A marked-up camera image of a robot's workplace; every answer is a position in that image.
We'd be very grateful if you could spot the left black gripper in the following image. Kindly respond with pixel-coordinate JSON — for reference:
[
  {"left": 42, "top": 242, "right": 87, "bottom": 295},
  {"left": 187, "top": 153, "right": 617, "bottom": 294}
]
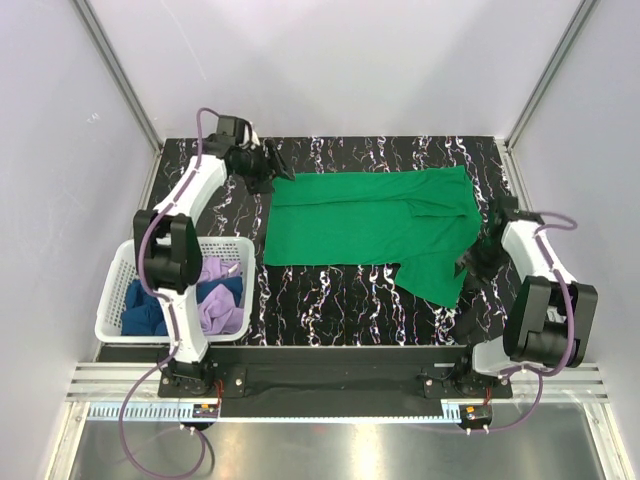
[{"left": 234, "top": 139, "right": 295, "bottom": 196}]

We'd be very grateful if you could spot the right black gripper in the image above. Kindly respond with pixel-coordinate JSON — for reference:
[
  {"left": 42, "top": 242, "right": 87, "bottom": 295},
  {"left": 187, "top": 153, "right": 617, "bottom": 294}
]
[{"left": 453, "top": 234, "right": 510, "bottom": 290}]

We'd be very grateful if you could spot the green t shirt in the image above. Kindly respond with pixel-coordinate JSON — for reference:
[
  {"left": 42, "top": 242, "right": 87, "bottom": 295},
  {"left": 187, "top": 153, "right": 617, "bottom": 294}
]
[{"left": 263, "top": 166, "right": 482, "bottom": 308}]

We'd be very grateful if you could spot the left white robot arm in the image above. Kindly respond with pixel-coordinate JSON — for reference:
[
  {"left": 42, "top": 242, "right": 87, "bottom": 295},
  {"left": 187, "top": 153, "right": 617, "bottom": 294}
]
[{"left": 133, "top": 115, "right": 295, "bottom": 396}]

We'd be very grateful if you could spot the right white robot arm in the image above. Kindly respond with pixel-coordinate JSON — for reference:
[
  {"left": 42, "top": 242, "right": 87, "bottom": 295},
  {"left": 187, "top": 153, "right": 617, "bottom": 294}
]
[{"left": 448, "top": 196, "right": 598, "bottom": 397}]

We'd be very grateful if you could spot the right orange connector box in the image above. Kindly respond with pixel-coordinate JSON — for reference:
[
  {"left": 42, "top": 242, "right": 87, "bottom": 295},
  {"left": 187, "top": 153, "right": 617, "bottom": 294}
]
[{"left": 461, "top": 404, "right": 493, "bottom": 423}]

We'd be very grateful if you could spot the orange connector box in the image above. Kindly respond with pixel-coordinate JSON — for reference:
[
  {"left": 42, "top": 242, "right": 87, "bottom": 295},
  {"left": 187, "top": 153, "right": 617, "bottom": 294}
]
[
  {"left": 192, "top": 403, "right": 220, "bottom": 418},
  {"left": 461, "top": 404, "right": 493, "bottom": 423}
]

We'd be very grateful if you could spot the lilac t shirt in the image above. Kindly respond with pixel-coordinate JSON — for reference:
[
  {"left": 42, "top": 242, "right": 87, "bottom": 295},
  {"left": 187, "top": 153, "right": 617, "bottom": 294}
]
[{"left": 196, "top": 257, "right": 244, "bottom": 336}]

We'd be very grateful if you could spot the dark blue t shirt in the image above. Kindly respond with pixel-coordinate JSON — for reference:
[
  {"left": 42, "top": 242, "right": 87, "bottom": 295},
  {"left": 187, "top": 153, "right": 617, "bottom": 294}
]
[{"left": 121, "top": 277, "right": 245, "bottom": 337}]

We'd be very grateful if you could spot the white plastic laundry basket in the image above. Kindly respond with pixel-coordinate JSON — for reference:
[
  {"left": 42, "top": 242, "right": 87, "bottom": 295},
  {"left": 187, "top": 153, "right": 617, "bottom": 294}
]
[{"left": 95, "top": 237, "right": 256, "bottom": 344}]

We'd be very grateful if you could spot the left orange connector box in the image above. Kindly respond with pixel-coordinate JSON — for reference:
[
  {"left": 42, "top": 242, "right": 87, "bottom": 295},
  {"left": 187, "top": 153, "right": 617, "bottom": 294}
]
[{"left": 192, "top": 403, "right": 220, "bottom": 418}]

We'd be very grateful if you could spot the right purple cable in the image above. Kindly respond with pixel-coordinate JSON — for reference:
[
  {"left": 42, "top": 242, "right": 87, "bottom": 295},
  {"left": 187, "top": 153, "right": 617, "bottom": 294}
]
[{"left": 487, "top": 369, "right": 545, "bottom": 432}]

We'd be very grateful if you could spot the purple cable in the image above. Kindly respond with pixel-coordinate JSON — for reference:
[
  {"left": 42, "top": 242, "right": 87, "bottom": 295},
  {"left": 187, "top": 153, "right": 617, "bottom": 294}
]
[
  {"left": 116, "top": 362, "right": 218, "bottom": 476},
  {"left": 487, "top": 369, "right": 545, "bottom": 432}
]

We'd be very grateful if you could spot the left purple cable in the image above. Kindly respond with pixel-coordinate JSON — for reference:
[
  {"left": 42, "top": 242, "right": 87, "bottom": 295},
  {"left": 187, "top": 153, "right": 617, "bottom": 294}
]
[{"left": 116, "top": 362, "right": 218, "bottom": 476}]

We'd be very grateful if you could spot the left aluminium frame post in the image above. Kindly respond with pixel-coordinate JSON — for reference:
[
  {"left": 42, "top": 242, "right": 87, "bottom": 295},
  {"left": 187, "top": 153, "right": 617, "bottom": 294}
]
[{"left": 72, "top": 0, "right": 165, "bottom": 154}]

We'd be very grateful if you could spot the aluminium frame post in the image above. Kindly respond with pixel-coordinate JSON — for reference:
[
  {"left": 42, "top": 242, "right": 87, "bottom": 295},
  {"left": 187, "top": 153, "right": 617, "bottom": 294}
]
[
  {"left": 72, "top": 0, "right": 165, "bottom": 154},
  {"left": 503, "top": 0, "right": 601, "bottom": 151}
]

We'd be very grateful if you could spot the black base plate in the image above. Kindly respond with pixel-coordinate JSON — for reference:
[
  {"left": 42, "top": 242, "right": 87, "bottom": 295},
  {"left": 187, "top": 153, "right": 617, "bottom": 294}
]
[{"left": 158, "top": 346, "right": 513, "bottom": 421}]

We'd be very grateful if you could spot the right aluminium frame post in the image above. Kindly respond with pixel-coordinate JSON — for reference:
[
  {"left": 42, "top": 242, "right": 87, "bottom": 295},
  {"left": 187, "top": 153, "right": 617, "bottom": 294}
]
[{"left": 503, "top": 0, "right": 601, "bottom": 151}]

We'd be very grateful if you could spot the white slotted cable duct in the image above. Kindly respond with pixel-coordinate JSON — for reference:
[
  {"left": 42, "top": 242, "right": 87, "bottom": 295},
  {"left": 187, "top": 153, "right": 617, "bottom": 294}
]
[{"left": 87, "top": 402, "right": 462, "bottom": 425}]

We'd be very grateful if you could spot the aluminium front rail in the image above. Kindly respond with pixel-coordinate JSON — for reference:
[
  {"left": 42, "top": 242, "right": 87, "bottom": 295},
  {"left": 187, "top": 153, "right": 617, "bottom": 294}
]
[{"left": 65, "top": 363, "right": 609, "bottom": 404}]

